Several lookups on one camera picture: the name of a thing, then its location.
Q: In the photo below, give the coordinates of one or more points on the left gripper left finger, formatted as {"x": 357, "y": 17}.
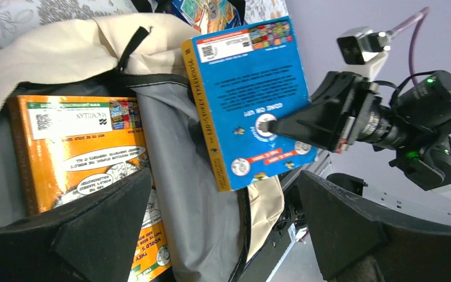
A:
{"x": 90, "y": 239}

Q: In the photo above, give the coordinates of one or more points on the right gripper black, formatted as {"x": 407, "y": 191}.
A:
{"x": 344, "y": 109}

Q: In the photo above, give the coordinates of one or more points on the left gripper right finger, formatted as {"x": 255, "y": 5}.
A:
{"x": 356, "y": 239}

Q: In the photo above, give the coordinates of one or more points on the blue round-logo book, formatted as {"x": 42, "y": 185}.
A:
{"x": 240, "y": 78}

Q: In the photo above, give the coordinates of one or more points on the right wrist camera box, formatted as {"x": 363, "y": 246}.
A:
{"x": 359, "y": 45}

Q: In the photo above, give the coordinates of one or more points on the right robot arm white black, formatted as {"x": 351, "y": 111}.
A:
{"x": 393, "y": 137}

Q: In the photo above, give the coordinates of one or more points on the blue Treehouse book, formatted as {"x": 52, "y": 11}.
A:
{"x": 206, "y": 16}

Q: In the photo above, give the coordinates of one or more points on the cream canvas backpack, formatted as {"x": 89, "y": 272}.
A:
{"x": 212, "y": 236}

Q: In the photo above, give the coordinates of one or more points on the orange children's book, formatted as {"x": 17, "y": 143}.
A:
{"x": 71, "y": 146}

